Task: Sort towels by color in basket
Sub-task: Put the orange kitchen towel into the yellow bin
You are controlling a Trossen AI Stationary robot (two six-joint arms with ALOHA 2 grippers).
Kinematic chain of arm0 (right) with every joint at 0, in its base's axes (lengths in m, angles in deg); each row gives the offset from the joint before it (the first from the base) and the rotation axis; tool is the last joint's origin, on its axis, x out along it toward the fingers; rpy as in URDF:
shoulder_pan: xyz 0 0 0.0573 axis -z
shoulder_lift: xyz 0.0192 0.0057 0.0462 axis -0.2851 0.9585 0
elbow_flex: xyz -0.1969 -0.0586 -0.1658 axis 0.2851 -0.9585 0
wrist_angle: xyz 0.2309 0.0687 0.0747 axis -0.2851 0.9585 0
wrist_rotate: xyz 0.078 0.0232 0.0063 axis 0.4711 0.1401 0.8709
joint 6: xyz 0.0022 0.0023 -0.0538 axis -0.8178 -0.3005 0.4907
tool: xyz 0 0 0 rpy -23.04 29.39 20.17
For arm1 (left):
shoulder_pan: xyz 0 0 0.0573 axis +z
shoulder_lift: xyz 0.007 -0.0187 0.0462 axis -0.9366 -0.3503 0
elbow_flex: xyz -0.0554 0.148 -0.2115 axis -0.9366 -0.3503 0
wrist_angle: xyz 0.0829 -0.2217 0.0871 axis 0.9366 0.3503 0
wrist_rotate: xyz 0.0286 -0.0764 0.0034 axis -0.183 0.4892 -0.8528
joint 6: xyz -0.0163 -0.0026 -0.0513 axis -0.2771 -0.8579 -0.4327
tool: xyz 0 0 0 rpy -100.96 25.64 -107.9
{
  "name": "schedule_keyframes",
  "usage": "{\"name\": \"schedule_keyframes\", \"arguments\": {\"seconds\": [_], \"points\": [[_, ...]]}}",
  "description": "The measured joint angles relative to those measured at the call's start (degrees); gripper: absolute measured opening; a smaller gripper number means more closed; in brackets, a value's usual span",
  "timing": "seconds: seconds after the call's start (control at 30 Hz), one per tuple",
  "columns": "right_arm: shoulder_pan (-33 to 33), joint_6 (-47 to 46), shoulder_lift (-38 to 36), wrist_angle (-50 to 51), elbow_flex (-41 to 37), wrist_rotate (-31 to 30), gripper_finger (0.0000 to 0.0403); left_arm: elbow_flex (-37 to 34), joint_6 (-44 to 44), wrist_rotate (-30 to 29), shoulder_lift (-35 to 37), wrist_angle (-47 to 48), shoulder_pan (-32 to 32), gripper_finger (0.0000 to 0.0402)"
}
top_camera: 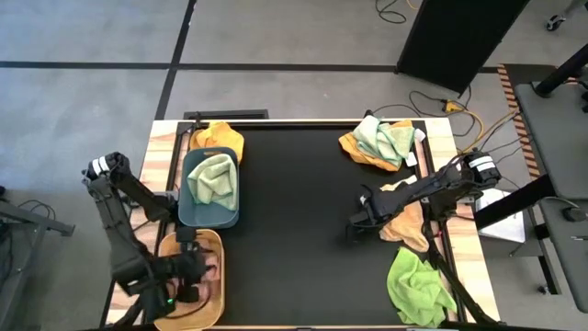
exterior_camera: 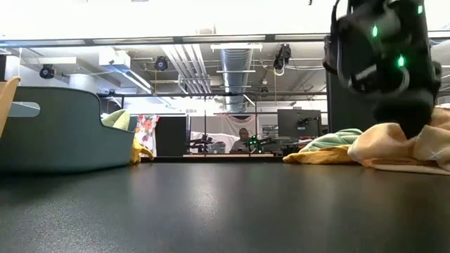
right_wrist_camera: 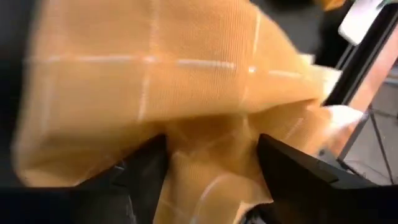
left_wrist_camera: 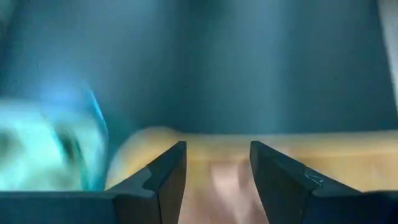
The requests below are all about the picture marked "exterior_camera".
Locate white ceiling light fixture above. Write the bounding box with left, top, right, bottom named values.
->
left=210, top=43, right=264, bottom=53

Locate orange plastic basket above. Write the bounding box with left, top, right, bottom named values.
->
left=0, top=76, right=21, bottom=138

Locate yellow towel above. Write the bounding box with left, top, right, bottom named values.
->
left=129, top=136, right=155, bottom=164
left=282, top=144, right=354, bottom=165

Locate black computer monitor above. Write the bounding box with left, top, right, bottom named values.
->
left=276, top=109, right=322, bottom=139

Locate white hanging sheet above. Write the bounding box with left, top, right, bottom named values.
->
left=189, top=114, right=260, bottom=155

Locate silver ceiling air duct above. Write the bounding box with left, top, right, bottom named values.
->
left=219, top=48, right=255, bottom=112

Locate pale green terry towel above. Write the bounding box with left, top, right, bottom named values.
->
left=101, top=109, right=131, bottom=131

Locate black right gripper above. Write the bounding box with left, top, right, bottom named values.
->
left=347, top=34, right=442, bottom=140

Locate peach orange towel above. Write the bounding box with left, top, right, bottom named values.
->
left=347, top=104, right=450, bottom=176

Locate wooden top work table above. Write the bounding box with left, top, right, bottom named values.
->
left=182, top=153, right=275, bottom=158

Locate seated person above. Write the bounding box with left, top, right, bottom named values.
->
left=230, top=127, right=252, bottom=155

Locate black overhead frame beam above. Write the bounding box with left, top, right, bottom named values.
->
left=0, top=33, right=330, bottom=48

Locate black ceiling camera with cable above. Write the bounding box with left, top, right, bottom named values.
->
left=273, top=43, right=293, bottom=77

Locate small black partition panel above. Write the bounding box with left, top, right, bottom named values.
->
left=155, top=116, right=188, bottom=157

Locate teal plastic basket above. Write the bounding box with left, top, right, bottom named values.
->
left=0, top=86, right=139, bottom=174

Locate large black partition panel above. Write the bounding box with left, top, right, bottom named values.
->
left=325, top=34, right=379, bottom=134

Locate floral patterned cloth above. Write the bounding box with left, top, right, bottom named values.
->
left=135, top=114, right=160, bottom=157

